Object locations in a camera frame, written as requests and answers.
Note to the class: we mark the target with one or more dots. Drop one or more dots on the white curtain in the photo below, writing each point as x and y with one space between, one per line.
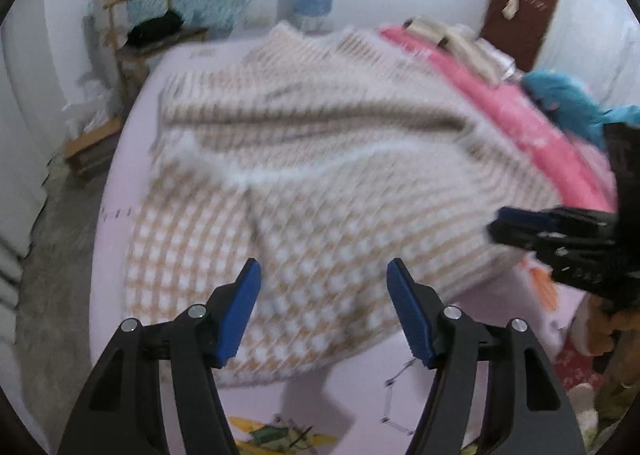
20 160

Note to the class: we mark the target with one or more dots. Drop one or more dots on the beige paper scrap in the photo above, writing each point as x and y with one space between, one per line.
511 7

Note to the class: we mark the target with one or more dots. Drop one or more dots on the white water dispenser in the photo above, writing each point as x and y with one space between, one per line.
314 25

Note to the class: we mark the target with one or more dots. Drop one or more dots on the beige clothes pile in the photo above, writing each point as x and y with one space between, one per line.
465 42

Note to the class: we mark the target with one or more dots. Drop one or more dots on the pale pink glossy board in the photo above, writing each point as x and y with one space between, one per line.
132 150

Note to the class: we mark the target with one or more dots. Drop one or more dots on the brown wooden door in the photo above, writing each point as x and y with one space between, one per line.
535 25

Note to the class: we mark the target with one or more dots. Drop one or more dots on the pink floral blanket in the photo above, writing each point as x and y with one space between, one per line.
500 100

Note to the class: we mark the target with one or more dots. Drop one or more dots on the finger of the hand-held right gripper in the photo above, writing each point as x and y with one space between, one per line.
530 217
575 255

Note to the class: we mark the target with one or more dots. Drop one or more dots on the black cloth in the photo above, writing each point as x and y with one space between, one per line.
155 27

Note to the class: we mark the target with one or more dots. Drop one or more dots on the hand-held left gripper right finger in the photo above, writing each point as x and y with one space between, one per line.
410 320

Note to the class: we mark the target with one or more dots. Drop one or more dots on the beige white checked coat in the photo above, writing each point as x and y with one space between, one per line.
325 185

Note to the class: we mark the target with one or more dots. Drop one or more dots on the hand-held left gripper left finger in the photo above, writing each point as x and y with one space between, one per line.
240 315

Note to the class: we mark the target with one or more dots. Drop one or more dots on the white plastic bag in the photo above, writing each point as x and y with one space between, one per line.
85 102

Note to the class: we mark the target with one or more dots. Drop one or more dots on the low wooden stool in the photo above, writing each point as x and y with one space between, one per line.
92 142

